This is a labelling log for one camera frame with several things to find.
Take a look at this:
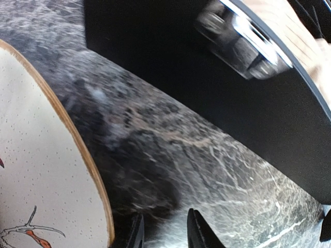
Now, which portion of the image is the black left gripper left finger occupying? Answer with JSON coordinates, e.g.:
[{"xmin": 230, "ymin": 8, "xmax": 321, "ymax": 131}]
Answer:
[{"xmin": 126, "ymin": 214, "xmax": 144, "ymax": 248}]

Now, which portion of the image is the black glass-lid display case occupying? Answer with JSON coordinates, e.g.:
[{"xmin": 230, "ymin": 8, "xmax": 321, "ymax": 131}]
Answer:
[{"xmin": 83, "ymin": 1, "xmax": 330, "ymax": 205}]

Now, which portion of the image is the cream branch-pattern plate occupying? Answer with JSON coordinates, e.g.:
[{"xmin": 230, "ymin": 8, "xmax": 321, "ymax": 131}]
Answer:
[{"xmin": 1, "ymin": 41, "xmax": 114, "ymax": 247}]

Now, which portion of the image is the tan brown sock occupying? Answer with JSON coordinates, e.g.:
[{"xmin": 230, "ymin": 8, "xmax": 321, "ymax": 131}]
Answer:
[{"xmin": 243, "ymin": 0, "xmax": 330, "ymax": 91}]

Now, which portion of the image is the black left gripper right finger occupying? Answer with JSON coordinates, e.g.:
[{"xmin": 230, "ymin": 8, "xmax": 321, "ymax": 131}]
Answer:
[{"xmin": 187, "ymin": 208, "xmax": 225, "ymax": 248}]

